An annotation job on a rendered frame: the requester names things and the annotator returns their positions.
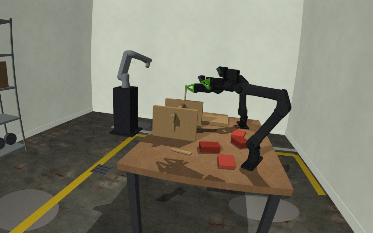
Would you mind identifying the tan wooden board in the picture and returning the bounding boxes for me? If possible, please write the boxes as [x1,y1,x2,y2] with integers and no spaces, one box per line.
[165,98,203,128]
[153,105,198,141]

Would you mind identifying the tan wooden rail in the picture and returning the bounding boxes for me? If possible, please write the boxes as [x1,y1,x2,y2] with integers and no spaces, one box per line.
[170,104,185,122]

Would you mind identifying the tan flat square board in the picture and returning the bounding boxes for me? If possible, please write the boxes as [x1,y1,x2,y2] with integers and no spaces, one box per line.
[202,112,228,127]

